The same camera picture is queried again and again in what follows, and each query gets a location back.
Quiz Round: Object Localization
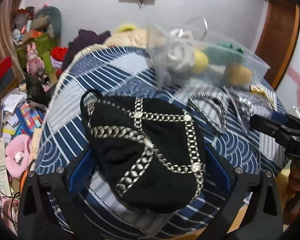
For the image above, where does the yellow felt ball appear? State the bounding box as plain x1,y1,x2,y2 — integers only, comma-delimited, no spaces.
191,50,209,74

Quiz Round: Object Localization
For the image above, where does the pink rabbit toy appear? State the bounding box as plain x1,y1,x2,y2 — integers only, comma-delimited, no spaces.
26,42,45,75

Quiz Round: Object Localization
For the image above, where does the red plush item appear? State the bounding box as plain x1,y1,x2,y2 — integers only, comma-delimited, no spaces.
50,46,69,61

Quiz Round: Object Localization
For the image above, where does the black bag with chain pattern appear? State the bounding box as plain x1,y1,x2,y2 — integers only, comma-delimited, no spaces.
80,89,206,213

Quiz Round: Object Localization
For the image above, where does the pink plush pillow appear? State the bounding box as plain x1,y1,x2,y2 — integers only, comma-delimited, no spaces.
5,134,32,179

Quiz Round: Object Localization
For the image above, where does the colourful book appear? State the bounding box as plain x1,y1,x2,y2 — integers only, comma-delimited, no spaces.
15,103,44,137

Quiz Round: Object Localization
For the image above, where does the yellow sponge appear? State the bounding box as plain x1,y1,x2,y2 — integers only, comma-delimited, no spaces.
224,64,253,87

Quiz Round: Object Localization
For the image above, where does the green cylinder bottle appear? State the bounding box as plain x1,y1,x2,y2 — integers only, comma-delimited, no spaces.
42,51,53,74

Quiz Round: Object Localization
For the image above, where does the black white braided strap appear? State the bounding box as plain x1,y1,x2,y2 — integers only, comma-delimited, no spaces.
187,93,228,134

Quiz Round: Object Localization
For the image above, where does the white drawstring pouch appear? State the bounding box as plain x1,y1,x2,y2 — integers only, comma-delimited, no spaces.
168,28,195,73

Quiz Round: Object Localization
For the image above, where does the clear plastic storage box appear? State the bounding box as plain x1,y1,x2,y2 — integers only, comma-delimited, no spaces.
146,17,270,88

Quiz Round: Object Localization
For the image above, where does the brown wooden door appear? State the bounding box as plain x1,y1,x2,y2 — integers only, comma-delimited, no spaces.
256,0,300,89

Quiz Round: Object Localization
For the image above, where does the green knitted cloth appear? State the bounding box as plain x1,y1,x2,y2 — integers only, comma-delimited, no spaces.
202,43,245,65

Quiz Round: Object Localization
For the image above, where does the green cardboard box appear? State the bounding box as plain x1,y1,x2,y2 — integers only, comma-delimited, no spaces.
16,33,61,69

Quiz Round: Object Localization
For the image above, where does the yellow plush ring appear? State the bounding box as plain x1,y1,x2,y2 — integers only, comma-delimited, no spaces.
117,23,139,33

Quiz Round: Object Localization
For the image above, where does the green plush toy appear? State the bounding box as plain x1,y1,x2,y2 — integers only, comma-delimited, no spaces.
31,6,62,39

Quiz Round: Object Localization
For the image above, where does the dark purple garment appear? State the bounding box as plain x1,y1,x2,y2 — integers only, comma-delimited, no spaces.
61,29,111,71

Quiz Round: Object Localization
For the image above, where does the grey knitted cloth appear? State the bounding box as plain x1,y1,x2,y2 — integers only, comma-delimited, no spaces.
231,92,273,123

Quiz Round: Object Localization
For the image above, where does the red box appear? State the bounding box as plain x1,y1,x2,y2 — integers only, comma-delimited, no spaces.
0,56,13,86

